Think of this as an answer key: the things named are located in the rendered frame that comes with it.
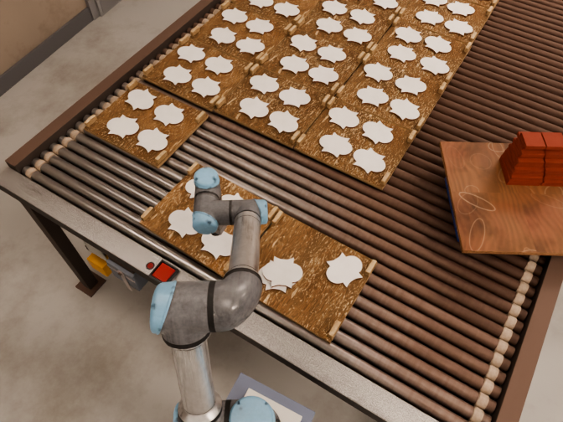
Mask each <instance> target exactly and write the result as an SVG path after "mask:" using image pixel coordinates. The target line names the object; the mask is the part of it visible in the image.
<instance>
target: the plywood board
mask: <svg viewBox="0 0 563 422"><path fill-rule="evenodd" d="M439 146H440V150H441V154H442V161H443V166H444V170H445V174H446V178H447V186H448V190H449V194H450V199H451V202H452V210H453V214H454V219H455V222H456V226H457V234H458V238H459V243H460V246H461V251H462V253H471V254H501V255H558V256H563V187H552V186H540V185H539V186H522V185H506V182H505V179H504V174H503V171H502V168H501V165H500V161H499V158H500V157H501V155H503V153H504V151H505V149H507V148H508V147H509V143H492V142H440V144H439Z"/></svg>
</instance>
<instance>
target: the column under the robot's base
mask: <svg viewBox="0 0 563 422"><path fill-rule="evenodd" d="M248 388H250V389H252V390H254V391H256V392H257V393H259V394H262V395H263V396H265V397H267V398H268V399H271V400H273V401H274V402H276V403H278V404H280V405H282V406H284V407H286V408H287V409H289V410H291V411H293V412H295V413H297V414H299V415H301V416H302V420H301V422H312V419H313V417H314V415H315V412H314V411H313V410H311V409H309V408H307V407H305V406H303V405H301V404H299V403H298V402H296V401H294V400H292V399H289V398H288V397H287V396H285V395H283V394H280V393H278V392H277V391H275V390H274V389H271V388H269V387H267V386H265V385H264V384H262V383H260V382H258V381H256V380H254V379H253V378H250V377H248V376H247V375H245V374H243V373H240V375H239V377H238V378H237V380H236V381H235V384H234V386H233V388H232V389H231V391H230V393H229V395H228V397H227V398H226V399H241V398H244V397H245V394H246V392H247V390H248Z"/></svg>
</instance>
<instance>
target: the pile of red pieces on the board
mask: <svg viewBox="0 0 563 422"><path fill-rule="evenodd" d="M499 161H500V165H501V168H502V171H503V174H504V179H505V182H506V185H522V186H539V185H540V186H552V187H563V136H562V133H561V132H531V131H518V133H517V137H514V139H513V142H512V143H509V147H508V148H507V149H505V151H504V153H503V155H501V157H500V158H499Z"/></svg>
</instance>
